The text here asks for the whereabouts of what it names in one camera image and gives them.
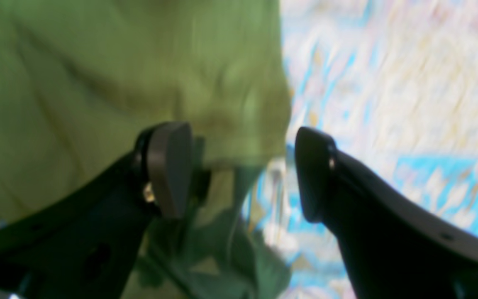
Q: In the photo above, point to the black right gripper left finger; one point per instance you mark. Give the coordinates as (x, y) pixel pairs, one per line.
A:
(85, 246)

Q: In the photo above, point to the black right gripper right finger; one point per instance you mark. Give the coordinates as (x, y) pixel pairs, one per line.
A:
(391, 248)

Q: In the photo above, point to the olive green t-shirt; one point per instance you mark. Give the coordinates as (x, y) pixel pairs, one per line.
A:
(79, 80)

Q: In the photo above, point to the patterned tile tablecloth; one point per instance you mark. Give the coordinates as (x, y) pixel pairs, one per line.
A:
(395, 82)

